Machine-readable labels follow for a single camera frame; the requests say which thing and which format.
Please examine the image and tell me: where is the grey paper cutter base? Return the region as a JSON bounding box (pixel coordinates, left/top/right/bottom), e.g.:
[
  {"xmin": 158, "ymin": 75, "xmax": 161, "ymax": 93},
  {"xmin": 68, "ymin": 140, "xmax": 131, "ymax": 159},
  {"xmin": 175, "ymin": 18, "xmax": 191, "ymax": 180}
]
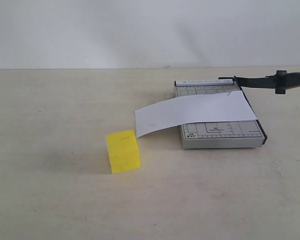
[{"xmin": 174, "ymin": 77, "xmax": 268, "ymax": 149}]

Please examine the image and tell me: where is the black cutter blade arm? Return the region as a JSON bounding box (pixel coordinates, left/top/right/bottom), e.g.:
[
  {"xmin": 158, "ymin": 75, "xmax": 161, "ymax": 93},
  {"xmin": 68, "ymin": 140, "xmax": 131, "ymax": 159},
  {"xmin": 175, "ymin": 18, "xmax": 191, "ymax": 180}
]
[{"xmin": 233, "ymin": 70, "xmax": 300, "ymax": 95}]

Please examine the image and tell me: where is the yellow foam cube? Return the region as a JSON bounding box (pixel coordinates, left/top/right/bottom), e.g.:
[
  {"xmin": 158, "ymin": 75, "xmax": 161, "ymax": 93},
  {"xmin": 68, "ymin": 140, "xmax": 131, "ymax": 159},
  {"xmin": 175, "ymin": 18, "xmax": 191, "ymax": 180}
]
[{"xmin": 106, "ymin": 129, "xmax": 141, "ymax": 174}]

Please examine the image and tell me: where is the white paper sheet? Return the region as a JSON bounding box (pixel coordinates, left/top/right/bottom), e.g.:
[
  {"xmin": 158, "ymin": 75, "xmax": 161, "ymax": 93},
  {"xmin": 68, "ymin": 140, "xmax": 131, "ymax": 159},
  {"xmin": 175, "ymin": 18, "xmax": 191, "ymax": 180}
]
[{"xmin": 134, "ymin": 90, "xmax": 257, "ymax": 138}]

